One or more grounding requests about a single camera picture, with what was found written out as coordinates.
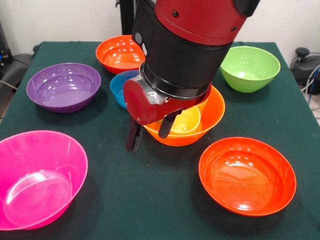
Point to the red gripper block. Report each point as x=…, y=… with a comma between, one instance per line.
x=140, y=105

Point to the yellow plastic cup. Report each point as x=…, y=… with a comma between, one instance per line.
x=187, y=122

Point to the orange plastic cup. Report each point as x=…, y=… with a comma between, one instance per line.
x=203, y=105

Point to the orange plastic bowl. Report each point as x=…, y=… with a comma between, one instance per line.
x=212, y=115

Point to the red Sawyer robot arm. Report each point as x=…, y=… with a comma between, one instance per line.
x=190, y=55

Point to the black computer tower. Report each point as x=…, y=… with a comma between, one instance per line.
x=3, y=42

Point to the blue plastic bowl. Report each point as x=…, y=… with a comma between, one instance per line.
x=117, y=87

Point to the red plastic bowl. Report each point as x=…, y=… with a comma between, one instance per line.
x=117, y=55
x=245, y=180

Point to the purple plastic bowl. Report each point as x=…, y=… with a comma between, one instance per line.
x=62, y=85

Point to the dark green table cloth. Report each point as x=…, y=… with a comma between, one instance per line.
x=250, y=120

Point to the pink plastic bowl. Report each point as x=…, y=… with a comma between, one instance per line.
x=37, y=170

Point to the green plastic bowl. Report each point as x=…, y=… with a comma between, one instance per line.
x=250, y=72

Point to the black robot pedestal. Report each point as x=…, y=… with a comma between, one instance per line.
x=126, y=17

